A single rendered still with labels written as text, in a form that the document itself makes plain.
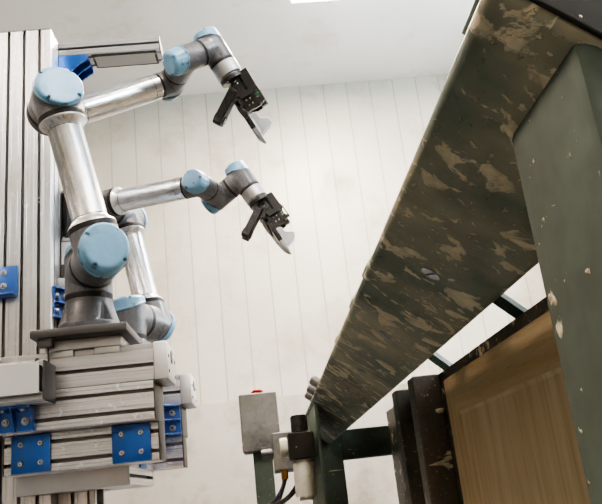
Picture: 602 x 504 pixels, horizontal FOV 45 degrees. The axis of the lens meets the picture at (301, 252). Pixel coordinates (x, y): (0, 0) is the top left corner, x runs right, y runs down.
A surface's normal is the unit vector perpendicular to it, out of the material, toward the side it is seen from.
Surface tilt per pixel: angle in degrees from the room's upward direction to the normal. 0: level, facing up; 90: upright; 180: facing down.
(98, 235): 97
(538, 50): 141
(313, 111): 90
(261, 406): 90
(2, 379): 90
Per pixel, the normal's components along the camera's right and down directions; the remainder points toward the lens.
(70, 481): 0.03, -0.31
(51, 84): 0.40, -0.44
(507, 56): -0.54, 0.79
